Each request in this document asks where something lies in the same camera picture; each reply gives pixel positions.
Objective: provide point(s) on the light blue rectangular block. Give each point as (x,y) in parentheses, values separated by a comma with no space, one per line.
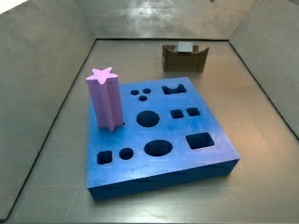
(184,47)

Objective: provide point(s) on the blue shape-sorting board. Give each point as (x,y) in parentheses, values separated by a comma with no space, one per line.
(169,144)

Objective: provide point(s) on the black curved fixture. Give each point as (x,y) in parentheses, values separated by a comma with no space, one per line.
(183,61)

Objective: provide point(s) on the purple star-shaped peg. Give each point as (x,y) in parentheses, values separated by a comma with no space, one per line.
(103,88)

